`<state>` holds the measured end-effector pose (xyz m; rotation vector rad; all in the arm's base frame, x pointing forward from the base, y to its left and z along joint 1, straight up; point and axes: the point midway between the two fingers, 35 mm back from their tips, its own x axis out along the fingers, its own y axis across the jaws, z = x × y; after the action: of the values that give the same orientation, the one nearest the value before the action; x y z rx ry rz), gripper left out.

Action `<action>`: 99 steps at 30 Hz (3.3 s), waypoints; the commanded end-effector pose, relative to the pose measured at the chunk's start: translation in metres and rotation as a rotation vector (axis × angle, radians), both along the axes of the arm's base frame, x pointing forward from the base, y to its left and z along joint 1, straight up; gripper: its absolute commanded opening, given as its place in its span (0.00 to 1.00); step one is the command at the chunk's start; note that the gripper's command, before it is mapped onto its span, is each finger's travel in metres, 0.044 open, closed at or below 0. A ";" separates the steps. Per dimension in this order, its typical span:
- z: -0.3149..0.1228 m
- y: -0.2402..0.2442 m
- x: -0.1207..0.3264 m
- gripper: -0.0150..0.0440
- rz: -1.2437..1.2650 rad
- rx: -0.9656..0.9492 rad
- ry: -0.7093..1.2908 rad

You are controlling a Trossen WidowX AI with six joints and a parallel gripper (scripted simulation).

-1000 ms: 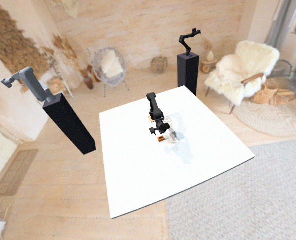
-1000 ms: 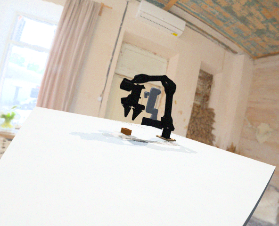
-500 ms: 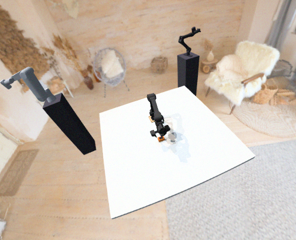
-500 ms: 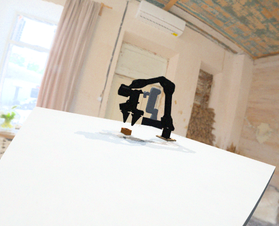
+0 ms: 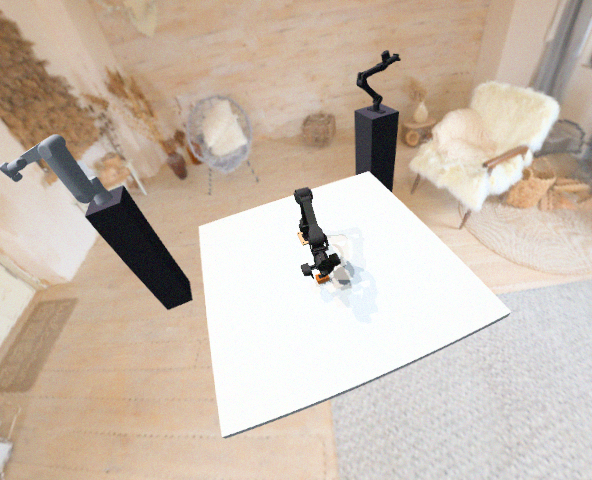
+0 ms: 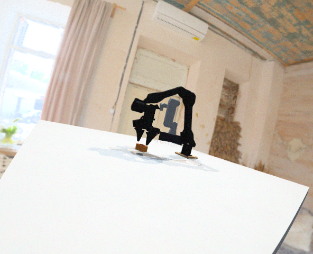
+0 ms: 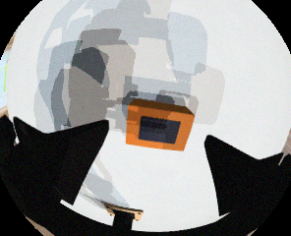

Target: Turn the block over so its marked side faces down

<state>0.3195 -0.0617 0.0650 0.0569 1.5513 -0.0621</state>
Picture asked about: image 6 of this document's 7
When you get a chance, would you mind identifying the orange block with dark square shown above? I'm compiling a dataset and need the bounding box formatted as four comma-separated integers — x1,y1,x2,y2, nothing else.
135,143,148,152

